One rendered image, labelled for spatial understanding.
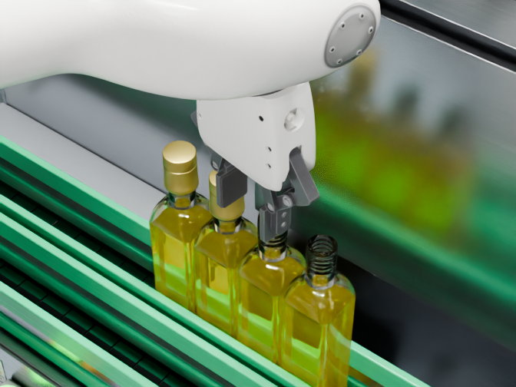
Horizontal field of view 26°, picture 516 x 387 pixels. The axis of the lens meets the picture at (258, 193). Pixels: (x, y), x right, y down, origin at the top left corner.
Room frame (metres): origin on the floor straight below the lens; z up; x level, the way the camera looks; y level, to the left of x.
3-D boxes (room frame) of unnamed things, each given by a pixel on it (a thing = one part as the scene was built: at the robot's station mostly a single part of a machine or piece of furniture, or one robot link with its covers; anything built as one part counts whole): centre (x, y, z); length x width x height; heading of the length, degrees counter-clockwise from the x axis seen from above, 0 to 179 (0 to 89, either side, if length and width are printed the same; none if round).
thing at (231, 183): (0.71, 0.03, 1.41); 0.03 x 0.03 x 0.07; 43
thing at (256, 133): (0.68, 0.00, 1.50); 0.10 x 0.07 x 0.11; 43
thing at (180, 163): (0.81, 0.08, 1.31); 0.04 x 0.04 x 0.04
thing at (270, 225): (0.65, -0.02, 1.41); 0.03 x 0.03 x 0.07; 43
